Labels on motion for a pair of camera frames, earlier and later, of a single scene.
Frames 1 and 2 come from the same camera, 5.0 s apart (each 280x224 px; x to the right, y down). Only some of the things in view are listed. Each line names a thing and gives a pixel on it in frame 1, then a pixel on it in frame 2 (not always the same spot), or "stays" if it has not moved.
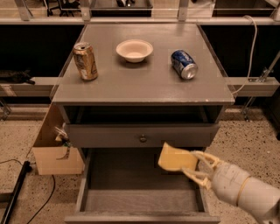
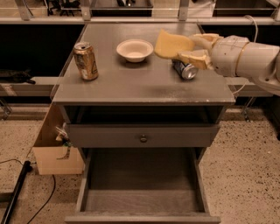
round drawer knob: [143, 138] stays
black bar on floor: [26, 169] stays
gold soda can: [86, 60] stays
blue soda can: [183, 64] stays
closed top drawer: [143, 135] stays
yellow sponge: [173, 158] -> [168, 46]
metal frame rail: [145, 20] stays
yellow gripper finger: [207, 156] -> [206, 40]
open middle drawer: [127, 185] stays
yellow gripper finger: [199, 178] -> [200, 58]
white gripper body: [228, 181] -> [227, 54]
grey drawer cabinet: [141, 86] stays
